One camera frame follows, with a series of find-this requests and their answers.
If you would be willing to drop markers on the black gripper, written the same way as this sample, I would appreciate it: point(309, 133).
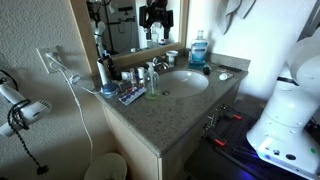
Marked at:
point(156, 10)

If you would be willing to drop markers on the clear soap pump bottle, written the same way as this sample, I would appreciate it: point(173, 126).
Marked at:
point(152, 85)

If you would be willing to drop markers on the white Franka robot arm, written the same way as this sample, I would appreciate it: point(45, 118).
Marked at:
point(290, 110)

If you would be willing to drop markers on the blue mouthwash bottle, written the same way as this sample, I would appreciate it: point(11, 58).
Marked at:
point(198, 51)

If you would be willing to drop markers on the small white bottle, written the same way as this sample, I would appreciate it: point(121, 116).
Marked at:
point(141, 73)

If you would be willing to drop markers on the black toiletry bottle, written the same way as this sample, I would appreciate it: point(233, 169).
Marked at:
point(113, 70)

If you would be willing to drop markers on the white dark mug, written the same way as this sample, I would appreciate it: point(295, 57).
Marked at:
point(172, 58)

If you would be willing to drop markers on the chrome sink faucet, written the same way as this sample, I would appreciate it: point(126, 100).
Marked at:
point(159, 61)

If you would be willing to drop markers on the small lip balm stick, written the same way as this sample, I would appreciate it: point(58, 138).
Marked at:
point(133, 78)

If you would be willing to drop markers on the small white tube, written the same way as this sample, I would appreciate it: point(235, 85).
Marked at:
point(126, 76)

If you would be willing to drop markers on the white oval sink basin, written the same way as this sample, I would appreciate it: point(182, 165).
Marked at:
point(186, 83)

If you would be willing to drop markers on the small black cap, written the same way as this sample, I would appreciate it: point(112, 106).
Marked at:
point(206, 70)

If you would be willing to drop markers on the grey hanging towel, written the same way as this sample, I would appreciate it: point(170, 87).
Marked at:
point(230, 13)

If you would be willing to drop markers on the white electric toothbrush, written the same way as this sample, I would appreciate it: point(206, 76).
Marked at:
point(102, 73)

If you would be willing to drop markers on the blue pill organizer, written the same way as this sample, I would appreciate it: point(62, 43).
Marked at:
point(132, 96)

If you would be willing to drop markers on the blue round container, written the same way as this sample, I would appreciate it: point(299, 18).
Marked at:
point(110, 90)

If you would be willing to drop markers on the white toothpaste tube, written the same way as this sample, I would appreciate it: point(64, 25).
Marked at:
point(224, 76)

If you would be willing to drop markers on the black comb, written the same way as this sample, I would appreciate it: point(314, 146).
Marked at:
point(231, 69)

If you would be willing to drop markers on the black red-tipped bar clamp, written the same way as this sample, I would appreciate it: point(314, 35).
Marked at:
point(233, 115)
point(218, 141)

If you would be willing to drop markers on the beige vanity cabinet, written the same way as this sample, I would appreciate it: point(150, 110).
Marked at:
point(133, 150)

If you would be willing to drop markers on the white round trash can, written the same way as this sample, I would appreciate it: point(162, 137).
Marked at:
point(106, 168)

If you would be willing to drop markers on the white wall power outlet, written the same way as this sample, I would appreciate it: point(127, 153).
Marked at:
point(42, 65)

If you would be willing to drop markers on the white wall hair dryer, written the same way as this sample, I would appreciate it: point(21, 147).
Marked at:
point(30, 111)

